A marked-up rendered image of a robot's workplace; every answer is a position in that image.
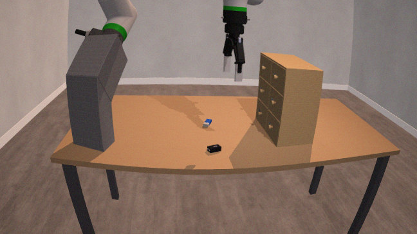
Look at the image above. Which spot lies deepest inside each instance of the small tan wooden chest of drawers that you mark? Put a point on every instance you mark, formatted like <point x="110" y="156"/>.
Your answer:
<point x="301" y="100"/>

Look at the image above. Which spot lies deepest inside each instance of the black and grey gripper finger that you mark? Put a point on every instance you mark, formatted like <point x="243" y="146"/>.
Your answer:
<point x="227" y="52"/>
<point x="240" y="58"/>

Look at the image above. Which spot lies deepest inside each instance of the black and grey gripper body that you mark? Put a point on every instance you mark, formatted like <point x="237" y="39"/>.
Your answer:
<point x="234" y="31"/>

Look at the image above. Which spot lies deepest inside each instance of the brown drawer front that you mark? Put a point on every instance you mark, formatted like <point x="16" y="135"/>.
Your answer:
<point x="264" y="90"/>
<point x="272" y="126"/>
<point x="266" y="67"/>
<point x="262" y="111"/>
<point x="278" y="77"/>
<point x="276" y="102"/>

